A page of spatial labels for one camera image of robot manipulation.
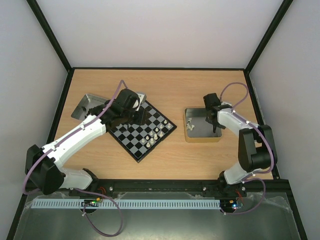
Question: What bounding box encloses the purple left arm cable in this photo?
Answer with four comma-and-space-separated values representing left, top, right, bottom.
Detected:
22, 79, 128, 237

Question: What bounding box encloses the black and white chessboard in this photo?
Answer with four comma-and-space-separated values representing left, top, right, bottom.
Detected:
109, 101, 177, 163

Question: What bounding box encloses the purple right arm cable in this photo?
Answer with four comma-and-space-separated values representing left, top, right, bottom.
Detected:
220, 82, 275, 217

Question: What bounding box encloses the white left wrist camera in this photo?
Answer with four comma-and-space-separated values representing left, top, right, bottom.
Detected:
133, 92, 147, 111

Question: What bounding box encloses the silver metal tin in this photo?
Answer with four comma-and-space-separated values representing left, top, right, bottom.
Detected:
71, 93, 107, 121

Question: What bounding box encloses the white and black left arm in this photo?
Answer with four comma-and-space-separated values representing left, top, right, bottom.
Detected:
25, 88, 148, 195

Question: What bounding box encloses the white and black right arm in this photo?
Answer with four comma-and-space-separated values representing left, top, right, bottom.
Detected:
203, 93, 278, 197

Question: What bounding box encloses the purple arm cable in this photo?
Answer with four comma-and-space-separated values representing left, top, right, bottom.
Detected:
22, 79, 128, 237
220, 82, 275, 217

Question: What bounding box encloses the black enclosure frame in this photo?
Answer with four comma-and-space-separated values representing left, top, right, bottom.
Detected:
4, 0, 310, 240

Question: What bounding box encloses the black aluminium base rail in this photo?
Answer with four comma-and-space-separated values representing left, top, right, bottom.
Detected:
24, 177, 291, 198

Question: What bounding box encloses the gold-rimmed metal tin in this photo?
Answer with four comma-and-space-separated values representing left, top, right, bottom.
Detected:
183, 107, 222, 143

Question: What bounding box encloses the light blue slotted cable duct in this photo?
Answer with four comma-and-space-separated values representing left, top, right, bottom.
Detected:
31, 199, 221, 210

